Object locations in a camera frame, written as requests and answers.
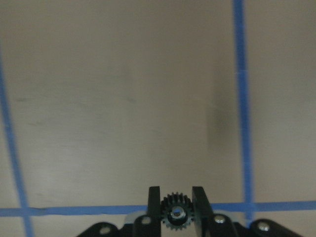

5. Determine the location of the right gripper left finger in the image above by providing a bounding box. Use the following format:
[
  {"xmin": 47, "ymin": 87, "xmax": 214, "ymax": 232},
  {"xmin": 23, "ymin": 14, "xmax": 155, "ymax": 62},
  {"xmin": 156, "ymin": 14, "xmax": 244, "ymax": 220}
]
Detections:
[{"xmin": 147, "ymin": 186, "xmax": 161, "ymax": 221}]

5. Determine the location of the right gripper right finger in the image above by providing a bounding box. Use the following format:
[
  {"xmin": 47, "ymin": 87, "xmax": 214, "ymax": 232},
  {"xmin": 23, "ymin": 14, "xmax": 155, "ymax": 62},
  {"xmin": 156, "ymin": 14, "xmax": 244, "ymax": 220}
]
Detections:
[{"xmin": 192, "ymin": 186, "xmax": 212, "ymax": 220}]

